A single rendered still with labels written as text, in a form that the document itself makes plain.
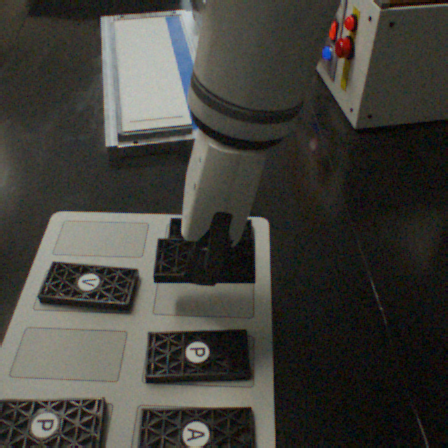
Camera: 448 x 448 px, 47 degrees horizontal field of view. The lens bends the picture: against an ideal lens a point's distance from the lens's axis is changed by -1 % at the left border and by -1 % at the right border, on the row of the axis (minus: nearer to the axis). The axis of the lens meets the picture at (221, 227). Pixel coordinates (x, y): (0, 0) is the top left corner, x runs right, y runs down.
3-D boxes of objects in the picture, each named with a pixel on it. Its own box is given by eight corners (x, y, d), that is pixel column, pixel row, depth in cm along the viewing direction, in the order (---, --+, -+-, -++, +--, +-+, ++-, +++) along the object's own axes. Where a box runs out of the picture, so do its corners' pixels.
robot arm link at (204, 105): (195, 38, 40) (189, 72, 42) (189, 99, 34) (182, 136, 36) (299, 59, 41) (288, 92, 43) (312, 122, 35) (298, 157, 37)
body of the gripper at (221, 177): (196, 61, 42) (176, 167, 50) (190, 134, 35) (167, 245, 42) (286, 78, 43) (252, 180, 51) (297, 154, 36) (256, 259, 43)
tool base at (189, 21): (102, 27, 104) (99, 10, 102) (203, 19, 107) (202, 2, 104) (108, 159, 74) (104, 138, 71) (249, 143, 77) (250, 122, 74)
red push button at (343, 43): (332, 54, 77) (335, 32, 75) (344, 53, 77) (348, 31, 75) (339, 64, 75) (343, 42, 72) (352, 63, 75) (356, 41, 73)
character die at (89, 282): (54, 267, 58) (52, 260, 58) (139, 275, 58) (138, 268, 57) (39, 302, 55) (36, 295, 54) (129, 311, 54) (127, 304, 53)
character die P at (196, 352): (148, 338, 52) (147, 331, 51) (246, 335, 52) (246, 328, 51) (145, 383, 48) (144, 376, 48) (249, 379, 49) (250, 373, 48)
